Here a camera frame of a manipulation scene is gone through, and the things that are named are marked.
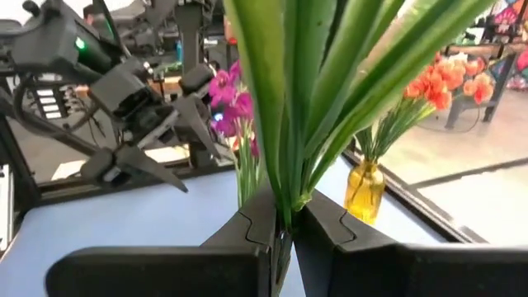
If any purple flower bunch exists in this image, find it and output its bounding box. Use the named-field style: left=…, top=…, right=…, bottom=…
left=207, top=60, right=265, bottom=207

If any black-legged workbench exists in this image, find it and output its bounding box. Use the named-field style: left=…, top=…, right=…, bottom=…
left=443, top=39, right=528, bottom=130

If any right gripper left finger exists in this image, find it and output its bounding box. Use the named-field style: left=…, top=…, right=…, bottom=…
left=44, top=185, right=277, bottom=297

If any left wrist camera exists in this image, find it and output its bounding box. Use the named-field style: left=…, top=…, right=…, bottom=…
left=88, top=61, right=153, bottom=121

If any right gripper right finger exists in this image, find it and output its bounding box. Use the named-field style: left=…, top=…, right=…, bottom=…
left=293, top=189, right=528, bottom=297

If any red flower bunch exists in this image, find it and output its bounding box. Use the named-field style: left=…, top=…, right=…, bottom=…
left=222, top=0, right=498, bottom=296

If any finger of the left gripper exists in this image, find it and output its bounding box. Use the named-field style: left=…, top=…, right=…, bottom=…
left=172, top=64, right=223, bottom=160
left=79, top=144, right=190, bottom=194

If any yellow glass vase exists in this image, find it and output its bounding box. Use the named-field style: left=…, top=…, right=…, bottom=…
left=343, top=159, right=387, bottom=226

